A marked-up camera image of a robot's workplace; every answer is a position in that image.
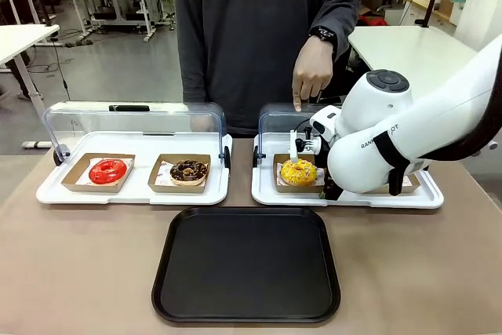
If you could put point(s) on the yellow sprinkled donut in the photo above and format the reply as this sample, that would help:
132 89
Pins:
290 174

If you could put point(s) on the large white side table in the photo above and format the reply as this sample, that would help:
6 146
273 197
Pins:
412 48

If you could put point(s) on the brown cardboard donut tray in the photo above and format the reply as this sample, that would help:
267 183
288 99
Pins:
94 188
412 186
176 189
298 189

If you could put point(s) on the person left forearm grey sleeve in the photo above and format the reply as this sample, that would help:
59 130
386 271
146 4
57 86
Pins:
341 5

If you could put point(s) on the chocolate nut donut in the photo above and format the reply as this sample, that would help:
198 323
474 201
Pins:
178 172

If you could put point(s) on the red object on floor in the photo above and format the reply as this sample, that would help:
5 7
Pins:
372 20

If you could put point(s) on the red glazed donut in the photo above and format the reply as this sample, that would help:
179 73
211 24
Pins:
98 176

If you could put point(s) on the white display case base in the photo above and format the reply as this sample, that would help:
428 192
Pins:
264 190
137 195

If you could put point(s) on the black serving tray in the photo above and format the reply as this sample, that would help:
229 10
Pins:
245 264

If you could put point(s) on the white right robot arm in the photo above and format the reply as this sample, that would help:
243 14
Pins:
361 162

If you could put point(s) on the black wrist watch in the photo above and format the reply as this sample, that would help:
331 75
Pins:
323 33

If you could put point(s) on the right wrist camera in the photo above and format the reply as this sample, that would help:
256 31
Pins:
294 146

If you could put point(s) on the person torso grey sweater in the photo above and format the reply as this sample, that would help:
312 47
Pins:
251 37

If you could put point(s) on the white printed paper liner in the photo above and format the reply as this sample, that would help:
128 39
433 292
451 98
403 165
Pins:
321 176
162 178
83 179

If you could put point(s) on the small white side table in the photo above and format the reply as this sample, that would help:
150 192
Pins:
19 38

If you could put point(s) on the person right hand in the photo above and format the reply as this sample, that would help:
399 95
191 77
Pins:
201 123

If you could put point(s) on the clear display case lid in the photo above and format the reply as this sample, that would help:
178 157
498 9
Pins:
274 119
157 119

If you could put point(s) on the person right forearm grey sleeve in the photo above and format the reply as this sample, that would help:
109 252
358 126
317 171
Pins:
194 64

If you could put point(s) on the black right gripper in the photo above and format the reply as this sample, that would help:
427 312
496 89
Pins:
322 152

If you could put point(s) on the person left hand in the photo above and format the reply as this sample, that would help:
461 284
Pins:
313 68

